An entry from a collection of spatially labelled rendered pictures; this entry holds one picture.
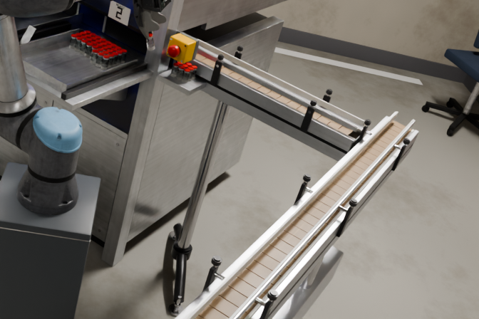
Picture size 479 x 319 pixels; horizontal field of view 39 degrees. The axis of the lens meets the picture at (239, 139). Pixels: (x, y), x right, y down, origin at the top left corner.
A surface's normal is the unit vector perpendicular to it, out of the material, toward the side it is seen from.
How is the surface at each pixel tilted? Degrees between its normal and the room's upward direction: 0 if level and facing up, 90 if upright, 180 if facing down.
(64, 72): 0
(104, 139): 90
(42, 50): 0
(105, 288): 0
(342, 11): 90
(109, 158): 90
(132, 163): 90
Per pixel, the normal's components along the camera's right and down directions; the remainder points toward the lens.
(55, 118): 0.37, -0.77
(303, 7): 0.07, 0.52
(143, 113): -0.48, 0.33
